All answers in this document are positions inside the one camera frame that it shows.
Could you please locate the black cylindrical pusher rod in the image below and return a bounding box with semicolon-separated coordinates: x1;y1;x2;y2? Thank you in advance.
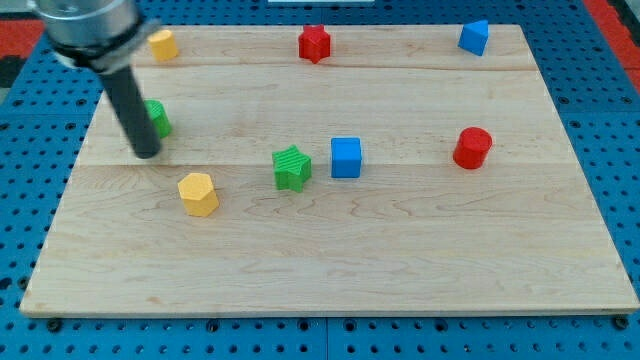
99;66;161;159

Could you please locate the green star block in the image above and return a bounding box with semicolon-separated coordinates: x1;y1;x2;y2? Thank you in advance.
272;145;312;193

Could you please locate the red star block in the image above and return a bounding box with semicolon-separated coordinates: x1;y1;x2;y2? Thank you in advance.
298;24;331;64

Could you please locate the green cylinder block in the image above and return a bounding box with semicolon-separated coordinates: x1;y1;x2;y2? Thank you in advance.
144;99;172;138

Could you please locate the yellow block top left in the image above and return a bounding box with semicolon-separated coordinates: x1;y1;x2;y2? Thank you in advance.
147;29;179;62

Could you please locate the yellow hexagon block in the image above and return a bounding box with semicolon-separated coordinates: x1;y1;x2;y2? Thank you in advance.
178;173;219;217

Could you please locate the wooden board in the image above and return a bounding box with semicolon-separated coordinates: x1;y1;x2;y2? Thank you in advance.
20;25;639;318

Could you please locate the blue cube block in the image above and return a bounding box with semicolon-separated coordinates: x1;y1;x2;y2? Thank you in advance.
331;137;362;178

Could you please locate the red cylinder block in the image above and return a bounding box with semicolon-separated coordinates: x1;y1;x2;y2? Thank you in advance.
453;127;493;170

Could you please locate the blue triangle block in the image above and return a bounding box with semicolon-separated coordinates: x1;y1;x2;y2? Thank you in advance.
458;19;490;56

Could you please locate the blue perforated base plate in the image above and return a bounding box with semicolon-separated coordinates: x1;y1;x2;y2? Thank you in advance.
1;0;639;359

